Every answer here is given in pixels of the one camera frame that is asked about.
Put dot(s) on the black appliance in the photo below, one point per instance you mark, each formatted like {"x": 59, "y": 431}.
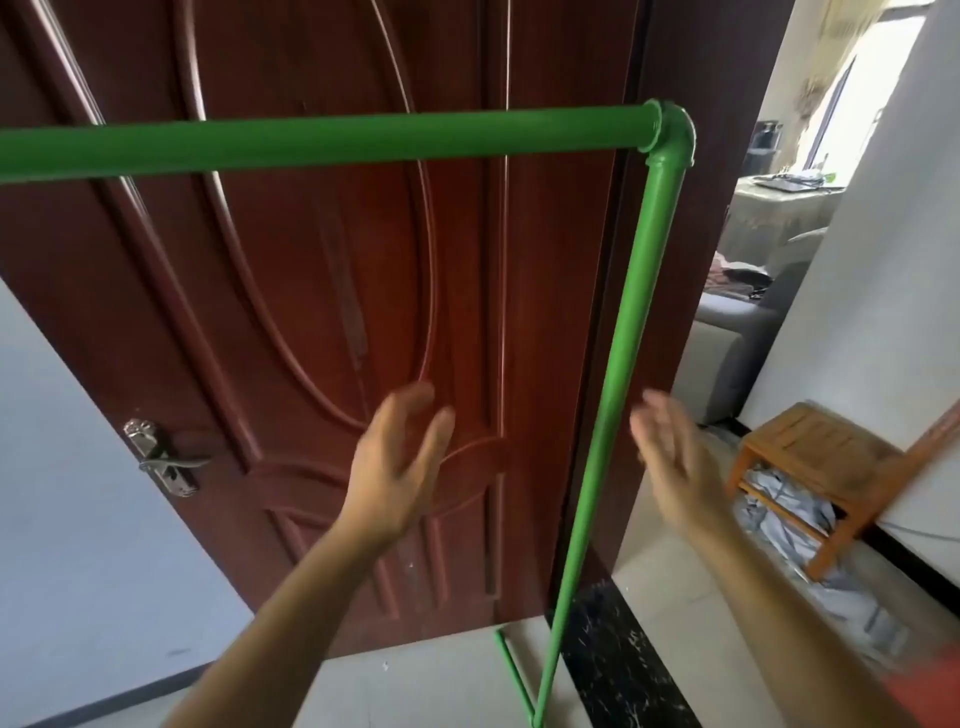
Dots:
{"x": 765, "y": 146}

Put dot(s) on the person's left forearm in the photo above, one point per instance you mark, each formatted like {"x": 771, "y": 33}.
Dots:
{"x": 285, "y": 622}

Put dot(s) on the person's right hand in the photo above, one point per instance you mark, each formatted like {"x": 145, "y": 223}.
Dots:
{"x": 686, "y": 472}

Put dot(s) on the beige patterned curtain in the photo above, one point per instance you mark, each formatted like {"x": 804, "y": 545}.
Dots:
{"x": 832, "y": 67}

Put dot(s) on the green pipe clothes rack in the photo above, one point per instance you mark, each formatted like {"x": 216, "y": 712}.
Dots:
{"x": 300, "y": 142}

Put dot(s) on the person's right thumb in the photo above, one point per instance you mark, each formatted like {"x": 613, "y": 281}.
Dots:
{"x": 643, "y": 439}

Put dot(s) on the white flat device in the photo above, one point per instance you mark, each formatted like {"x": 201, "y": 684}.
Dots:
{"x": 787, "y": 181}

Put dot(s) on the table with pale tablecloth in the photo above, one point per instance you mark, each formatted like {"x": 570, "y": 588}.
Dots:
{"x": 772, "y": 217}

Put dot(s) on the grey sofa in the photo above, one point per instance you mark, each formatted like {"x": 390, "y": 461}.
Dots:
{"x": 739, "y": 330}

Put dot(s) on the small wooden stool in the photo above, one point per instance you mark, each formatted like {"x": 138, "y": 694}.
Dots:
{"x": 817, "y": 442}

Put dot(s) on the person's left thumb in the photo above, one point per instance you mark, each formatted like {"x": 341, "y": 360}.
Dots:
{"x": 439, "y": 446}

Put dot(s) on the crumpled grey cloth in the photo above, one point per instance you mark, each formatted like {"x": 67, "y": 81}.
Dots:
{"x": 787, "y": 517}

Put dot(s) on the dark clothes pile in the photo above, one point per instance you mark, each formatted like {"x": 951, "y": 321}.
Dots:
{"x": 735, "y": 276}

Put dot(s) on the dark brown door frame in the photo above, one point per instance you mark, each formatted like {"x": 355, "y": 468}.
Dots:
{"x": 712, "y": 75}

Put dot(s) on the person's left hand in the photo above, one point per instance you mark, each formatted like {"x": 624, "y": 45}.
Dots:
{"x": 390, "y": 480}

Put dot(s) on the brown wooden door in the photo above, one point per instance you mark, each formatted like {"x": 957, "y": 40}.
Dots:
{"x": 300, "y": 300}

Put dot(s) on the red sleeve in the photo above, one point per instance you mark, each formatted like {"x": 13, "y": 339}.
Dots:
{"x": 930, "y": 690}

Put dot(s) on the person's right forearm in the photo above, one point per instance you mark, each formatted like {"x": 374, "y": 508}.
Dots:
{"x": 802, "y": 622}

